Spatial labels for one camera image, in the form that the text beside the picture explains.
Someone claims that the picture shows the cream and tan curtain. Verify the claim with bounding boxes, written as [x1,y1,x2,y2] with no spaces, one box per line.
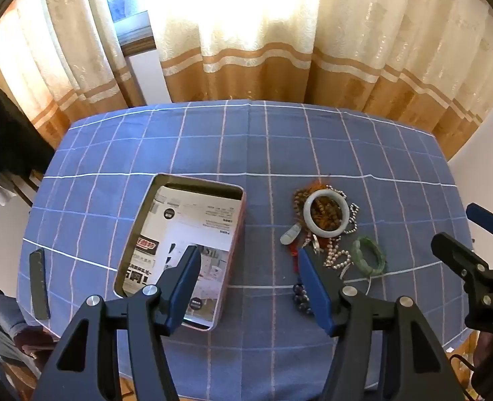
[140,0,493,161]
[0,0,145,149]

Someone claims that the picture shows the grey garment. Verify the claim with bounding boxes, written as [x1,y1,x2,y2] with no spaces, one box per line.
[0,292,27,345]

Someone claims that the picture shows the white jade pendant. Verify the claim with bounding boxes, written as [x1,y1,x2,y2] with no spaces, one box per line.
[280,223,303,246]

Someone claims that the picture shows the dark bead bracelet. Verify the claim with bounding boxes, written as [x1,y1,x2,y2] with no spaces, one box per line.
[292,284,316,316]

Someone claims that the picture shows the silver bead necklace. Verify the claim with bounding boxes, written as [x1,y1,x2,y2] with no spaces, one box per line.
[330,186,361,237]

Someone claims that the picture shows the wooden chair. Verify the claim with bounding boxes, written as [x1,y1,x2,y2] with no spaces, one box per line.
[0,288,63,401]
[449,329,482,370]

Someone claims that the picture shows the wooden bead mala orange tassels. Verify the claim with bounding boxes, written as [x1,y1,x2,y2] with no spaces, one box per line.
[292,179,347,251]

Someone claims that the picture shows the slim black device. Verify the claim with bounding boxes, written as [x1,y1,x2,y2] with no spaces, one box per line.
[28,248,52,320]

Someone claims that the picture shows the window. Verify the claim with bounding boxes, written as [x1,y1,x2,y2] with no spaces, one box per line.
[104,0,154,56]

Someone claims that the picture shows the green jade bangle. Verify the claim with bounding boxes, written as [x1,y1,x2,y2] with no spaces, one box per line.
[352,237,387,276]

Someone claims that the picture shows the white jade bangle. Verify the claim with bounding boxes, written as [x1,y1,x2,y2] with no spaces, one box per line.
[303,189,351,235]

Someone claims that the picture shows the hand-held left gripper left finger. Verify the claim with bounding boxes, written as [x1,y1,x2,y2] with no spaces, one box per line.
[31,244,203,401]

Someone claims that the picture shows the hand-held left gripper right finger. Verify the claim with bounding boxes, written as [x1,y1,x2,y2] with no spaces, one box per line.
[297,247,466,401]

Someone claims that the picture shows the pink tin box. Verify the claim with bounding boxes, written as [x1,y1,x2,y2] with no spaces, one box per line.
[113,172,246,332]

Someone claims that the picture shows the blue checked tablecloth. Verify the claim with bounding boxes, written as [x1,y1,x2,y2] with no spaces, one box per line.
[16,99,473,401]

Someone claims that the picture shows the dark hanging clothes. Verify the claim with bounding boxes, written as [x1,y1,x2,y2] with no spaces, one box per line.
[0,67,56,186]

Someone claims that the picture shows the printed paper sheet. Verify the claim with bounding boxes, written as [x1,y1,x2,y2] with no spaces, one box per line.
[123,186,239,328]

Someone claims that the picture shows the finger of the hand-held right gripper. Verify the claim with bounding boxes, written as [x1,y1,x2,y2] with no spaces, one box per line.
[431,232,493,321]
[466,202,493,244]

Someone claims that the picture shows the red cord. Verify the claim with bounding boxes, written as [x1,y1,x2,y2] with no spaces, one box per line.
[288,242,303,276]

